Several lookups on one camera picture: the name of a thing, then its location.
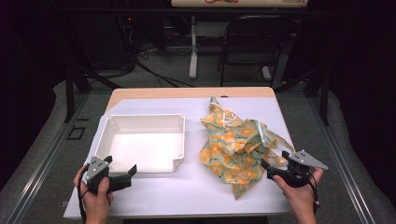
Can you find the white desk leg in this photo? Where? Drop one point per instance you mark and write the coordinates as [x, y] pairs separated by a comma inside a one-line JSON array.
[[193, 49]]

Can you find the person's left hand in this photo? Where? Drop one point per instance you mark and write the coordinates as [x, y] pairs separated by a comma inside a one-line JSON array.
[[95, 202]]

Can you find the white table sheet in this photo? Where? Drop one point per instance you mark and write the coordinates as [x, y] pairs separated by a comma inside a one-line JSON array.
[[174, 193]]

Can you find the aluminium floor rail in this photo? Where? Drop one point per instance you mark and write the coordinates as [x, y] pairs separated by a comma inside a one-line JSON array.
[[342, 161], [43, 161]]

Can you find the white plastic box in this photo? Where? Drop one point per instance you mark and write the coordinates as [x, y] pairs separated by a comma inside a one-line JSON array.
[[146, 146]]

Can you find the orange print cloth bag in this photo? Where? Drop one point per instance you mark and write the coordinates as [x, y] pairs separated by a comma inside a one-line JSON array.
[[236, 149]]

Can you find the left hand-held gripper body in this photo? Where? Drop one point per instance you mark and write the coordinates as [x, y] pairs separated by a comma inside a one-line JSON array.
[[96, 169]]

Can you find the dark computer tower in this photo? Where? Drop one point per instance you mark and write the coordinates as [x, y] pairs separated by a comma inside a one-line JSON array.
[[102, 40]]

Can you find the small metal bracket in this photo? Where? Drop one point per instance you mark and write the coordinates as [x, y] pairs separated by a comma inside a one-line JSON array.
[[64, 204]]

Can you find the person's right hand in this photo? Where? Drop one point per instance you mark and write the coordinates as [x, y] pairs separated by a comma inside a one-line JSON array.
[[300, 199]]

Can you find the black folding chair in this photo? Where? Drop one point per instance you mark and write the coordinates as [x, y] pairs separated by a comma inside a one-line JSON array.
[[255, 40]]

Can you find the black metal stand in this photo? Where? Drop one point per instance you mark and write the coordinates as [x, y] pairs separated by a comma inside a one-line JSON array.
[[70, 90], [324, 93]]

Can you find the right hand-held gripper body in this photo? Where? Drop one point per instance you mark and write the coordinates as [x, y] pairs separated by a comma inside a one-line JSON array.
[[303, 165]]

